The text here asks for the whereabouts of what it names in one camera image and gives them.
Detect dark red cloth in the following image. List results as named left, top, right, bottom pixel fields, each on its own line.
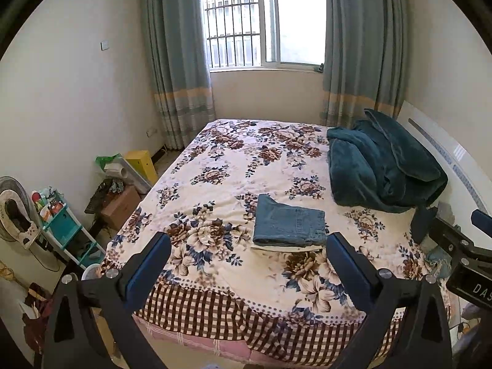
left=20, top=282, right=55, bottom=355

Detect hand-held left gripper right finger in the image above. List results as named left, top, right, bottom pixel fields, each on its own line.
left=327, top=232, right=453, bottom=369

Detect yellow box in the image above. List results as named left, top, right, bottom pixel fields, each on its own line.
left=125, top=150, right=159, bottom=185

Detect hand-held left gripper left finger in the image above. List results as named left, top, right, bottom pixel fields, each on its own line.
left=43, top=232, right=172, bottom=369

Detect standing electric fan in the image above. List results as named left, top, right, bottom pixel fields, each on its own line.
left=0, top=176, right=58, bottom=273

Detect floral printed bed blanket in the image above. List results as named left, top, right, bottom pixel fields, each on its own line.
left=101, top=118, right=456, bottom=356

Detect white bed headboard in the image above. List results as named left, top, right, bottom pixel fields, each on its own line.
left=395, top=100, right=492, bottom=218

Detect grey flat board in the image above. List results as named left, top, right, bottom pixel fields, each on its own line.
left=118, top=156, right=153, bottom=195

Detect barred sliding window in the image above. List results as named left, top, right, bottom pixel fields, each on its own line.
left=200, top=0, right=328, bottom=73

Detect grey-green striped curtain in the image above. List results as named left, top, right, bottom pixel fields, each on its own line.
left=140, top=0, right=216, bottom=151
left=320, top=0, right=409, bottom=130

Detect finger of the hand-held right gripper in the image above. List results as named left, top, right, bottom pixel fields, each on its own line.
left=470, top=209, right=492, bottom=236
left=411, top=205, right=439, bottom=244

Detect brown cardboard box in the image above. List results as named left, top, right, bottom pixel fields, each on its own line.
left=100, top=185, right=142, bottom=232

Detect pink checked mattress sheet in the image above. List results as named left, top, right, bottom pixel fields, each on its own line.
left=133, top=313, right=389, bottom=367

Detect green plastic bag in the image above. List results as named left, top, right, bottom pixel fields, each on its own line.
left=95, top=153, right=124, bottom=171

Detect blue denim pants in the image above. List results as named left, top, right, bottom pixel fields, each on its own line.
left=252, top=194, right=327, bottom=248

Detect teal storage rack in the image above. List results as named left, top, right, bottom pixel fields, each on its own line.
left=31, top=188, right=107, bottom=272

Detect white plastic bucket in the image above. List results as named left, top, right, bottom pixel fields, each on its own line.
left=81, top=263, right=103, bottom=281

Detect dark clutter pile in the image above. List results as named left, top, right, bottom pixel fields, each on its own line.
left=84, top=178, right=125, bottom=214

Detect white plastic pipe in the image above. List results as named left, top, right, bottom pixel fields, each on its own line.
left=104, top=162, right=136, bottom=181

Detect dark teal fleece blanket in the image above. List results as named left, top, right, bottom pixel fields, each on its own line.
left=327, top=108, right=449, bottom=213

